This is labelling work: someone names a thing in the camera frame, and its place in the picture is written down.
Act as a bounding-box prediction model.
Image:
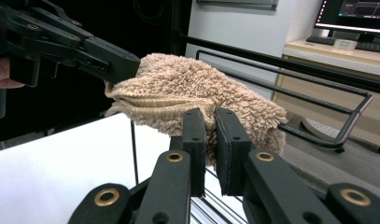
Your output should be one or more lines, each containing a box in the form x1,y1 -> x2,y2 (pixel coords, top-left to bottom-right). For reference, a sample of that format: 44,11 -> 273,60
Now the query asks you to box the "light wooden desk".
271,37 -> 380,148

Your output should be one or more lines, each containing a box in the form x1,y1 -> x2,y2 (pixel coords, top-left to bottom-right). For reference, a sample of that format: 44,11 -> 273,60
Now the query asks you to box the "black curtain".
0,0 -> 187,146

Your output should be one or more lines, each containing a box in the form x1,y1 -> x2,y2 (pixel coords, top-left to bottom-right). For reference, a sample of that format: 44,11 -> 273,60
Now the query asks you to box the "small clear box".
332,38 -> 358,52

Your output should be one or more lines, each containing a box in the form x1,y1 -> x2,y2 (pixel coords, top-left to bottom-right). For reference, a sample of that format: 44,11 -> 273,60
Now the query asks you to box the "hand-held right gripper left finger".
170,107 -> 208,198

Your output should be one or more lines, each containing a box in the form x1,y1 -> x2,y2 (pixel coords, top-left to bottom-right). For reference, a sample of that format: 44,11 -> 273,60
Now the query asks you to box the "computer monitor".
314,0 -> 380,35

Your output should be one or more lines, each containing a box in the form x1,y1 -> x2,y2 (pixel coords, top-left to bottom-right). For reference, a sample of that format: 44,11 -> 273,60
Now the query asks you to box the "white cabinet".
185,0 -> 323,101

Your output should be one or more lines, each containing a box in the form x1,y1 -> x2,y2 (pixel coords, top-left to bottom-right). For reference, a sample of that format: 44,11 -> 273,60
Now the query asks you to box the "grey chair base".
300,117 -> 380,156

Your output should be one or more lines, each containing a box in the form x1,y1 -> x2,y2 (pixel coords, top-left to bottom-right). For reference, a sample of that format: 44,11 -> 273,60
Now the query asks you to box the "black metal frame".
170,0 -> 380,96

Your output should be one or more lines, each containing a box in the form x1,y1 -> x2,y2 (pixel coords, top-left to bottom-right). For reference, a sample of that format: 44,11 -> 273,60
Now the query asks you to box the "brown fluffy towel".
104,52 -> 289,169

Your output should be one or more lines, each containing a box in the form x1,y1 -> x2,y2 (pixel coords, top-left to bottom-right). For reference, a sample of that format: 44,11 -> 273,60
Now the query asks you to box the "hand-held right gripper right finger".
214,106 -> 253,197

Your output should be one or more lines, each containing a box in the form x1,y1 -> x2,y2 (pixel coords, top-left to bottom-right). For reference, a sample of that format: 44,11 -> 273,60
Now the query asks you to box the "black wire rack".
130,49 -> 374,224

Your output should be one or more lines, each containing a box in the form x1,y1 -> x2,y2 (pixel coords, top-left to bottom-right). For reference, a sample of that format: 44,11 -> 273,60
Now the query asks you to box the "white table cover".
0,112 -> 248,224

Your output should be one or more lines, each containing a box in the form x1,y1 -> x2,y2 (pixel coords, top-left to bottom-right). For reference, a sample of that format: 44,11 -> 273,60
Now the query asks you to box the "black keyboard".
305,35 -> 380,54

